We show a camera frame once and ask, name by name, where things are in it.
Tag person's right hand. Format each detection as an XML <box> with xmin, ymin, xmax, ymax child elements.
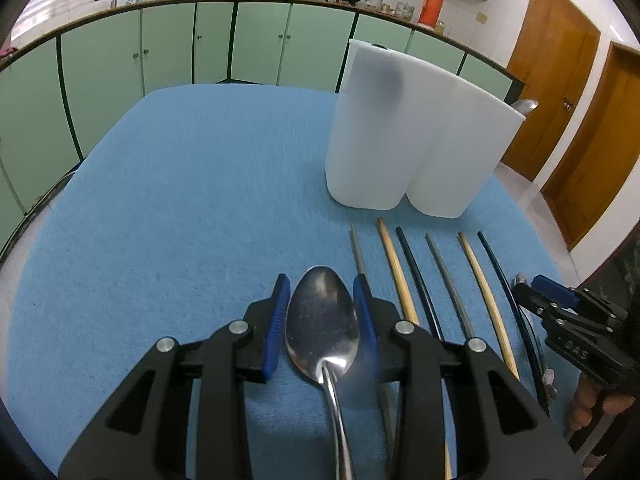
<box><xmin>567</xmin><ymin>377</ymin><xmax>634</xmax><ymax>431</ymax></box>

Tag green base cabinets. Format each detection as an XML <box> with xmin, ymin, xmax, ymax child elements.
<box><xmin>0</xmin><ymin>0</ymin><xmax>526</xmax><ymax>241</ymax></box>

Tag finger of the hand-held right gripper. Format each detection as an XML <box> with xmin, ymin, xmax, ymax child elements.
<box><xmin>512</xmin><ymin>283</ymin><xmax>556</xmax><ymax>319</ymax></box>
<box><xmin>531</xmin><ymin>274</ymin><xmax>581</xmax><ymax>309</ymax></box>

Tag white plastic utensil holder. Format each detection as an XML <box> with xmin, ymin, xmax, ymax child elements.
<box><xmin>325</xmin><ymin>38</ymin><xmax>527</xmax><ymax>219</ymax></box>

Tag metal spoon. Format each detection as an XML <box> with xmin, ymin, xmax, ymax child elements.
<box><xmin>284</xmin><ymin>265</ymin><xmax>362</xmax><ymax>480</ymax></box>

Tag black chopstick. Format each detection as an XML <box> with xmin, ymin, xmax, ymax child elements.
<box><xmin>395</xmin><ymin>226</ymin><xmax>446</xmax><ymax>343</ymax></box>
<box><xmin>477</xmin><ymin>231</ymin><xmax>558</xmax><ymax>418</ymax></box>

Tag orange thermos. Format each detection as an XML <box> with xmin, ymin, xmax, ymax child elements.
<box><xmin>418</xmin><ymin>0</ymin><xmax>445</xmax><ymax>29</ymax></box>

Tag blue table mat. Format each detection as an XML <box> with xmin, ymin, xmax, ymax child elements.
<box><xmin>10</xmin><ymin>85</ymin><xmax>576</xmax><ymax>480</ymax></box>

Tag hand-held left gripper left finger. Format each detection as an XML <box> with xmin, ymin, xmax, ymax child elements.
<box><xmin>57</xmin><ymin>274</ymin><xmax>291</xmax><ymax>480</ymax></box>

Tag wooden chopstick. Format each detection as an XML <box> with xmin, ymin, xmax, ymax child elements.
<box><xmin>376</xmin><ymin>217</ymin><xmax>453</xmax><ymax>480</ymax></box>
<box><xmin>457</xmin><ymin>231</ymin><xmax>522</xmax><ymax>382</ymax></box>

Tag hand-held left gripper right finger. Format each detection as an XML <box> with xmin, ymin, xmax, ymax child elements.
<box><xmin>352</xmin><ymin>274</ymin><xmax>586</xmax><ymax>480</ymax></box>

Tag wooden door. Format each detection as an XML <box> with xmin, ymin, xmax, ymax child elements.
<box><xmin>540</xmin><ymin>40</ymin><xmax>640</xmax><ymax>251</ymax></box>
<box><xmin>500</xmin><ymin>0</ymin><xmax>601</xmax><ymax>183</ymax></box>

